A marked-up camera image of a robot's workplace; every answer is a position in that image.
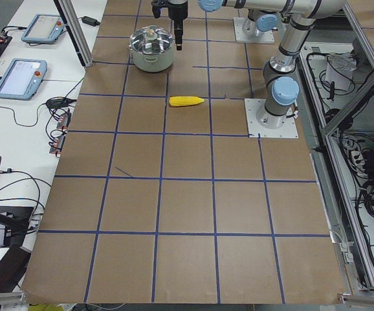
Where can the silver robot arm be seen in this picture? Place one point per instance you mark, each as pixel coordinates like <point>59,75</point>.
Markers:
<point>303,17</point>
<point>258,20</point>

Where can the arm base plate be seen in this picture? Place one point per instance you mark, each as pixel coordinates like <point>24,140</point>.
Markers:
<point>247,32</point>
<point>261,124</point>

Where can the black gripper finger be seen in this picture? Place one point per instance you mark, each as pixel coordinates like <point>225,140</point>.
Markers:
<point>178,32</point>

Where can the teach pendant tablet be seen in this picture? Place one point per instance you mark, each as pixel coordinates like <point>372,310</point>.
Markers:
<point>44,28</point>
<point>22,79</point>

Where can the lower teach pendant tablet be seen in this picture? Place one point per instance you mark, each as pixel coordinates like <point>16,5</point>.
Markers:
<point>22,79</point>

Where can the aluminium frame post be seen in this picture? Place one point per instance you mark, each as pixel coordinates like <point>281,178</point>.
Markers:
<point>68,15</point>

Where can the yellow corn cob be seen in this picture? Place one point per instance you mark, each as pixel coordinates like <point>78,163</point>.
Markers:
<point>183,101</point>

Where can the pale green steel pot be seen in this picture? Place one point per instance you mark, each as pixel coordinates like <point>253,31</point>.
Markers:
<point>153,63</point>

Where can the black power adapter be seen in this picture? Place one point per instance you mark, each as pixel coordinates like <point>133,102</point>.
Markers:
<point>90,21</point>

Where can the glass pot lid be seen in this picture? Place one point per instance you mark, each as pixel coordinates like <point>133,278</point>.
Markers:
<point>151,40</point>

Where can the upper teach pendant tablet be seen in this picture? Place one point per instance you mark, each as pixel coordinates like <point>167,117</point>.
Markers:
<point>44,28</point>

